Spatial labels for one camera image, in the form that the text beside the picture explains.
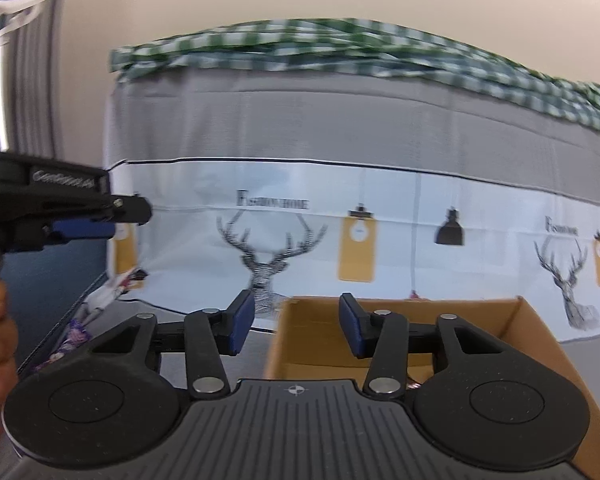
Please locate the brown cardboard box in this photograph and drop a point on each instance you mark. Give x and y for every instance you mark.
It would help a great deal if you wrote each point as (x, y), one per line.
(540, 340)

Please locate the white plastic rack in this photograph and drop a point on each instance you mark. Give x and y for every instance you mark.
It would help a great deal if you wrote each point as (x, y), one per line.
(15, 7)

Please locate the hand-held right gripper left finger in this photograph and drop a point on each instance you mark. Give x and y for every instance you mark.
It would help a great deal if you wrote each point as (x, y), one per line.
(242, 322)

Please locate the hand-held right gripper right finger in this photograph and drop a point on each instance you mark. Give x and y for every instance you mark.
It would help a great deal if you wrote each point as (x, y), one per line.
(352, 325)

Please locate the grey deer printed sofa cover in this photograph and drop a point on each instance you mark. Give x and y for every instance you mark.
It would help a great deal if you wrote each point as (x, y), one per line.
(330, 130)

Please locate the grey curtain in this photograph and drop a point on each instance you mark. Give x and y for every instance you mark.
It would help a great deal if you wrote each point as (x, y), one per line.
(35, 85)

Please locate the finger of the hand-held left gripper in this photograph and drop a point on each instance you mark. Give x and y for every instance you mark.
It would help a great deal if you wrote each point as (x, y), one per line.
(85, 229)

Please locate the green checked cloth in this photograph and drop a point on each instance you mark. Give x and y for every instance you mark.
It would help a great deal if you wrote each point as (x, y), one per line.
(380, 45)

